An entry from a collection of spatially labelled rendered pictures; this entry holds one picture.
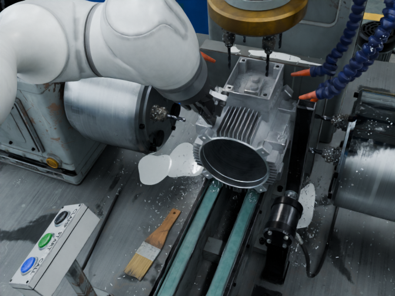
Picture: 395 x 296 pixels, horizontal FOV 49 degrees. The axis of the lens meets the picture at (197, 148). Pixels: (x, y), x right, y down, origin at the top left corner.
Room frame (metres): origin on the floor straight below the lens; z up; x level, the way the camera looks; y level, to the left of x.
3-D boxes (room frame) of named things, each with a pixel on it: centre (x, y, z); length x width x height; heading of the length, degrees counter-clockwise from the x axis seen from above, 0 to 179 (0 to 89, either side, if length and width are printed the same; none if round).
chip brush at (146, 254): (0.54, 0.12, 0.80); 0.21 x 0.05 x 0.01; 146
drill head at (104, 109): (0.83, 0.20, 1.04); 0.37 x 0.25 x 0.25; 64
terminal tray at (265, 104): (0.71, -0.13, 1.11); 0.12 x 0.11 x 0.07; 154
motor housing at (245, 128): (0.67, -0.12, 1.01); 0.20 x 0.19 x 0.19; 154
